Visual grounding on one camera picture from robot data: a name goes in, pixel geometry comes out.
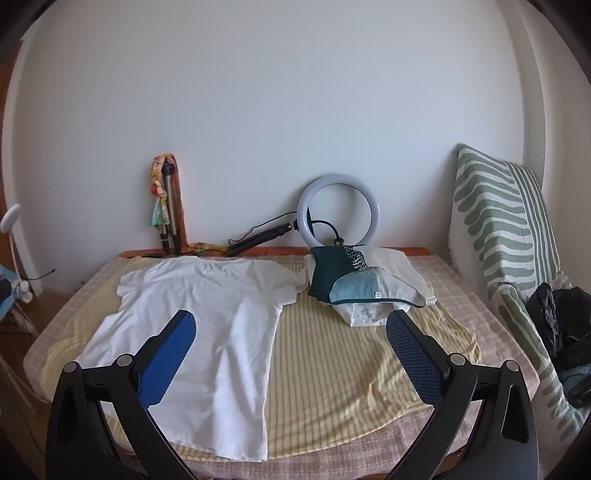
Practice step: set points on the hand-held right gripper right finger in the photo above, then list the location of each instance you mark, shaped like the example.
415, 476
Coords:
412, 353

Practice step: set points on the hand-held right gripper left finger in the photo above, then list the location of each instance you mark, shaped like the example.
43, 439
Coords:
166, 355

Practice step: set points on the white t-shirt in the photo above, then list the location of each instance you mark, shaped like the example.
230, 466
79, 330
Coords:
231, 323

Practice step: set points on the yellow striped blanket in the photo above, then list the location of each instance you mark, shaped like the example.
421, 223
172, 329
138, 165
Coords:
346, 369

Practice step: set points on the checked bed sheet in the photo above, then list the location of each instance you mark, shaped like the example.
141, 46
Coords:
461, 295

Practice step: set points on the light blue folded garment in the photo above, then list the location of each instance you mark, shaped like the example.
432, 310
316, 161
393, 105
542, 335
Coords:
355, 288

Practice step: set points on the white folded garment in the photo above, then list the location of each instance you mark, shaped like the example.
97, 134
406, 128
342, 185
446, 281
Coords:
392, 267

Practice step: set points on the yellow patterned cloth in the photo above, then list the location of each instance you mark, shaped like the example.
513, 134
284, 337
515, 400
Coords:
203, 248

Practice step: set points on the dark green folded garment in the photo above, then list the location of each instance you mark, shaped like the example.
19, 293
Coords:
323, 272

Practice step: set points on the orange board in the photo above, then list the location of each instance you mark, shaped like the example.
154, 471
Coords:
183, 217

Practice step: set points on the colourful patterned scarf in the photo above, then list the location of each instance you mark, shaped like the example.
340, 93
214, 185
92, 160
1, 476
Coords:
159, 210

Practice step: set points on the black bag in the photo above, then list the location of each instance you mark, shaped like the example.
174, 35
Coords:
554, 318

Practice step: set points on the green patterned white pillow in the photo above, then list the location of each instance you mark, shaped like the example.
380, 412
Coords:
494, 230

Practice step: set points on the folded metal tripod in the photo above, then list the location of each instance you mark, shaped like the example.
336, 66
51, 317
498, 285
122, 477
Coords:
169, 207

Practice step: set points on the dark blue cloth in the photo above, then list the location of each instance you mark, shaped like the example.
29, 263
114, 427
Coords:
7, 290

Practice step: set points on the white desk lamp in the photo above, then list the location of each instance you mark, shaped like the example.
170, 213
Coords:
11, 221

